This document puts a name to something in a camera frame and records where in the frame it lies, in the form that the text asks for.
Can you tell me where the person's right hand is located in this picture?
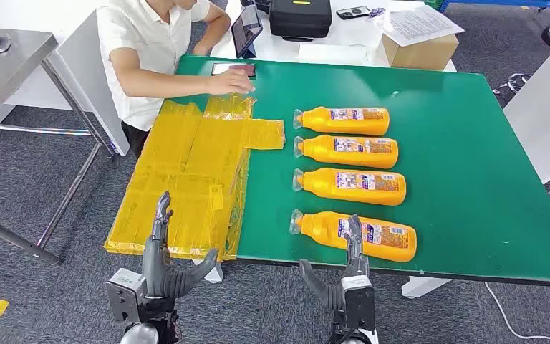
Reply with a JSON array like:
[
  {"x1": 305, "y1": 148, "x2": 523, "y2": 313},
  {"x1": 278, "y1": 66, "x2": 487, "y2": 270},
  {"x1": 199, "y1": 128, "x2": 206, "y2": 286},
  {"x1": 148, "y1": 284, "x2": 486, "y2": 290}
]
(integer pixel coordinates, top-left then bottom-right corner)
[{"x1": 206, "y1": 70, "x2": 257, "y2": 96}]

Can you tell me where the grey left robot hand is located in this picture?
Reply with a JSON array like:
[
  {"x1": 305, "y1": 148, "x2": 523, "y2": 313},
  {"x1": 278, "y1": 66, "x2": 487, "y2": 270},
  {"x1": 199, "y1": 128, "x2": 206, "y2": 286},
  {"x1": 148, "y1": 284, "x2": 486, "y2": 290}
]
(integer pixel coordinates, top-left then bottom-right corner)
[{"x1": 141, "y1": 191, "x2": 220, "y2": 301}]

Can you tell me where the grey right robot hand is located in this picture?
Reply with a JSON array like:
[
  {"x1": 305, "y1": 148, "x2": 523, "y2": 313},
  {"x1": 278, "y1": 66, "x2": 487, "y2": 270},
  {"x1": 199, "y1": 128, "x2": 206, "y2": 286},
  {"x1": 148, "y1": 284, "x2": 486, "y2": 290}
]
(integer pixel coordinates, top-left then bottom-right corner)
[{"x1": 299, "y1": 214, "x2": 371, "y2": 312}]

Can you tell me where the smartphone with reddish screen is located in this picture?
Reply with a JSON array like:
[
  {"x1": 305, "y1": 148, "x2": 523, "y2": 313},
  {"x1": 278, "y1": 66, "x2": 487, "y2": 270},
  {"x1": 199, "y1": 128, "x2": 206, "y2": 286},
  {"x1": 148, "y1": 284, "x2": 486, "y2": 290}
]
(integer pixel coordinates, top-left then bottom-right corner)
[{"x1": 211, "y1": 62, "x2": 258, "y2": 80}]

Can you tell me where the orange detergent bottle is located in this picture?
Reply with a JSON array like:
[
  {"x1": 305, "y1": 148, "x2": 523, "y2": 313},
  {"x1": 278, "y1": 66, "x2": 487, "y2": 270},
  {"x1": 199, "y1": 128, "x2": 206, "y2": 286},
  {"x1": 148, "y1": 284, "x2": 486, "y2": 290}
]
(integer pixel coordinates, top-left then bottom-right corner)
[
  {"x1": 293, "y1": 135, "x2": 400, "y2": 170},
  {"x1": 293, "y1": 106, "x2": 391, "y2": 137},
  {"x1": 289, "y1": 209, "x2": 418, "y2": 264},
  {"x1": 291, "y1": 167, "x2": 407, "y2": 207}
]

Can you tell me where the white table foot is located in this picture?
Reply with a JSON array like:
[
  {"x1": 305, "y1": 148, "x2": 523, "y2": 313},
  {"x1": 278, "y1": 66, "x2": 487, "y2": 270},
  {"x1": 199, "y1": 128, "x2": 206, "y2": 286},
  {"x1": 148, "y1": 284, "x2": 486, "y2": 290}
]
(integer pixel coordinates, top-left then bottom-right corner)
[
  {"x1": 191, "y1": 258, "x2": 223, "y2": 285},
  {"x1": 400, "y1": 276, "x2": 454, "y2": 300}
]

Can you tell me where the black tablet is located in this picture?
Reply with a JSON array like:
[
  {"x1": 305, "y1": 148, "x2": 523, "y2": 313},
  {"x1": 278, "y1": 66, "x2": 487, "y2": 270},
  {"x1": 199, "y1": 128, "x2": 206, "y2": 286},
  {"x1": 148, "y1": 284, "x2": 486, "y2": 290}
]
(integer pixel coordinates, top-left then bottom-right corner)
[{"x1": 231, "y1": 4, "x2": 264, "y2": 59}]

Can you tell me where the person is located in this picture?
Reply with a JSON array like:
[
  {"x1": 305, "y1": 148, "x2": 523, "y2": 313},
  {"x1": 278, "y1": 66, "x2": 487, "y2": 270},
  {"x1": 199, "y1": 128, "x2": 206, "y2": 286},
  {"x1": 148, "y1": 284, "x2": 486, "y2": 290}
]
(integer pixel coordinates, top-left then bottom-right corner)
[{"x1": 95, "y1": 0, "x2": 257, "y2": 160}]

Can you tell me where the black carrying case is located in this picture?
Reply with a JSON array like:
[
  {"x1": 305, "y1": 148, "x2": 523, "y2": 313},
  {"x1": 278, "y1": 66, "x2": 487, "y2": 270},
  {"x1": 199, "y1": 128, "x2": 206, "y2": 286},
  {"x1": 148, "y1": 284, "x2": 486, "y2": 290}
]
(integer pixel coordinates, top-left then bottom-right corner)
[{"x1": 269, "y1": 0, "x2": 333, "y2": 43}]

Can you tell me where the yellow taped cardboard mat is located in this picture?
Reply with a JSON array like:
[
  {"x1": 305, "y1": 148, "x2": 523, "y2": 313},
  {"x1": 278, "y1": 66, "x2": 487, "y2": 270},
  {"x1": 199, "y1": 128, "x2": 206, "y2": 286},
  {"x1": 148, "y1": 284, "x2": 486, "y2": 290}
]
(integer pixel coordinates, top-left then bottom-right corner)
[{"x1": 103, "y1": 93, "x2": 287, "y2": 262}]

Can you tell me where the white desk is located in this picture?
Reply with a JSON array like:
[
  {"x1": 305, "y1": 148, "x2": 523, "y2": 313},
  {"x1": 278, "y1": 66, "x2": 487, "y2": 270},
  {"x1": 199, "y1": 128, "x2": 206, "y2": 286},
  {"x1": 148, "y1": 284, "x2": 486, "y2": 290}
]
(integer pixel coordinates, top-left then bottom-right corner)
[{"x1": 210, "y1": 0, "x2": 458, "y2": 73}]

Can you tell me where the black smartphone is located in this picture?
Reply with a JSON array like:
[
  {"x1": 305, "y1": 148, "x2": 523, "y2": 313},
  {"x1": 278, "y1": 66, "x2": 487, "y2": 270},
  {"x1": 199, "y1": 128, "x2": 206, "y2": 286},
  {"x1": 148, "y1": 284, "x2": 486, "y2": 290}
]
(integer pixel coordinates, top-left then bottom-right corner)
[{"x1": 335, "y1": 5, "x2": 372, "y2": 21}]

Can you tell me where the brown cardboard box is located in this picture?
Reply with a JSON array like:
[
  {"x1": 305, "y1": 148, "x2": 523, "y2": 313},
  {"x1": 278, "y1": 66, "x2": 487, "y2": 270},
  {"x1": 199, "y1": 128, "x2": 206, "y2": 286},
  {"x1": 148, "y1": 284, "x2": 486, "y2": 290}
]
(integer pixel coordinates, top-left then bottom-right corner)
[{"x1": 381, "y1": 33, "x2": 460, "y2": 72}]

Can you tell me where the printed paper sheet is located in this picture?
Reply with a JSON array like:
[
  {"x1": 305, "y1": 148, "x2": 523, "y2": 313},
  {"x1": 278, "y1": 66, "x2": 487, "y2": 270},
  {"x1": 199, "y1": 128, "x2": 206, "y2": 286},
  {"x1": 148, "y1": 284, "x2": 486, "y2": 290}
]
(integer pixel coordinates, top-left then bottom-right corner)
[{"x1": 378, "y1": 4, "x2": 465, "y2": 47}]

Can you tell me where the stainless steel table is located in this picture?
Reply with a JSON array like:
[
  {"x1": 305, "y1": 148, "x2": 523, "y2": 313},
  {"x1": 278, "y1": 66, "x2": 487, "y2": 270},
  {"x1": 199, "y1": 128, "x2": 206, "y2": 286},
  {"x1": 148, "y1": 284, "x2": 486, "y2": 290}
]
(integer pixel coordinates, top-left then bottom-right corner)
[{"x1": 0, "y1": 24, "x2": 117, "y2": 266}]

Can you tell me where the white panel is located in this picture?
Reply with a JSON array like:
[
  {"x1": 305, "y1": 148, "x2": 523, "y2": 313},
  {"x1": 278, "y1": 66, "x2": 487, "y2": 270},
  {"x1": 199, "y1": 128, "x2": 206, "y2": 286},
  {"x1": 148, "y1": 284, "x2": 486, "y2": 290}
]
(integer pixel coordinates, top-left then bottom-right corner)
[{"x1": 502, "y1": 28, "x2": 550, "y2": 185}]

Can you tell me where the blue metal rack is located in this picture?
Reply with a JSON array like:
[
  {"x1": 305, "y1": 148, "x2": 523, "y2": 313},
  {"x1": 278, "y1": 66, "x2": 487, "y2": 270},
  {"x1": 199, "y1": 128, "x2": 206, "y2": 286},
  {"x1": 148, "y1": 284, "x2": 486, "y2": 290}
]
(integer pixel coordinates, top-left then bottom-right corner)
[{"x1": 438, "y1": 0, "x2": 550, "y2": 22}]

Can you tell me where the white floor cable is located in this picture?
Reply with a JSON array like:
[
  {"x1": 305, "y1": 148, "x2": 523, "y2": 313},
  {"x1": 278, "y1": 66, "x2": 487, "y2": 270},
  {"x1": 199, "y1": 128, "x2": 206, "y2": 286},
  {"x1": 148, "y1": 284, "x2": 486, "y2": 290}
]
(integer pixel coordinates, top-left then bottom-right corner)
[{"x1": 484, "y1": 282, "x2": 550, "y2": 344}]

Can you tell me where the coiled cable bundle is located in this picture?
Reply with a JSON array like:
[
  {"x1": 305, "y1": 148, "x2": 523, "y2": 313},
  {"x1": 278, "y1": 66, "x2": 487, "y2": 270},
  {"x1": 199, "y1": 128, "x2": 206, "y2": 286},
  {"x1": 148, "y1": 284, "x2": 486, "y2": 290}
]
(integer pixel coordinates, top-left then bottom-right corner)
[{"x1": 493, "y1": 72, "x2": 534, "y2": 96}]

